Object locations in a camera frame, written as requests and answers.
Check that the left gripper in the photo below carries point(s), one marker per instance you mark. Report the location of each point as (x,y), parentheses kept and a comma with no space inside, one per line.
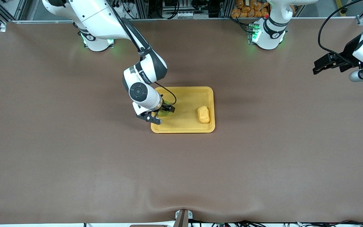
(349,50)

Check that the metal table clamp bracket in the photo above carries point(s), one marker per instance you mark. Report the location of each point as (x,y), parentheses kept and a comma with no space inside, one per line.
(183,217)

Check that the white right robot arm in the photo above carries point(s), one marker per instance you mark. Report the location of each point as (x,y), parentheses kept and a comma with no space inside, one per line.
(143,75)

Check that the bag of orange items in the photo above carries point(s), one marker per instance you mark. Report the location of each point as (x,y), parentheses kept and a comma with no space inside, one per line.
(250,8)

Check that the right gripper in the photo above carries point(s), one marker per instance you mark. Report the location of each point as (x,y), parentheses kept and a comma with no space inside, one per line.
(165,108)

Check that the green apple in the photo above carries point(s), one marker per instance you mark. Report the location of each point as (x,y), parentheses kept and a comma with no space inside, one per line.
(163,114)

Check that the yellow potato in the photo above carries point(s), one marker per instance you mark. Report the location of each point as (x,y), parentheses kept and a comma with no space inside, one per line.
(203,115)

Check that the yellow plastic tray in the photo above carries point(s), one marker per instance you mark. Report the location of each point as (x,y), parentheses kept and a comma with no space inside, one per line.
(187,101)

